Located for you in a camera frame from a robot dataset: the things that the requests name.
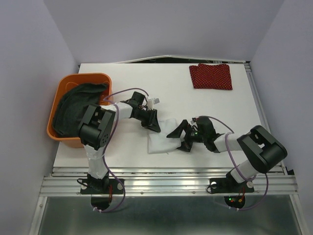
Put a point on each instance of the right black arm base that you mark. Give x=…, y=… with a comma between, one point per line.
x=228, y=185

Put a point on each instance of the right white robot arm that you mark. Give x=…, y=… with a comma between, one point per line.
x=257, y=151

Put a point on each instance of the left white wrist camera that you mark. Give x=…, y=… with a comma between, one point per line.
x=151, y=102

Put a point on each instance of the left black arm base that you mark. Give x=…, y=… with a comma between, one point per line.
x=106, y=186

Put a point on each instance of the red polka dot skirt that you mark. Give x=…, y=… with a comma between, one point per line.
x=216, y=77

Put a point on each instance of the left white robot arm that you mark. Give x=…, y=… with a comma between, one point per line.
x=95, y=129

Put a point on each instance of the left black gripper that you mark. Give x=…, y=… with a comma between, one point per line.
x=152, y=120

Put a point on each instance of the dark grey dotted skirt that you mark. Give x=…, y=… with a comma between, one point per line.
x=72, y=106

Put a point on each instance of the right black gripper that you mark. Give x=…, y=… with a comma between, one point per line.
x=186, y=144

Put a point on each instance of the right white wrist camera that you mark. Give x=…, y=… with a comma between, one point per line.
x=194, y=122

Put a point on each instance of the aluminium mounting rail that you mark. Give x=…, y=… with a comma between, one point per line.
x=165, y=181

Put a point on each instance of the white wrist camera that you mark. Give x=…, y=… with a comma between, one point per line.
x=194, y=122
x=151, y=102

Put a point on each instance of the white skirt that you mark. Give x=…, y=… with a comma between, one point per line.
x=158, y=142

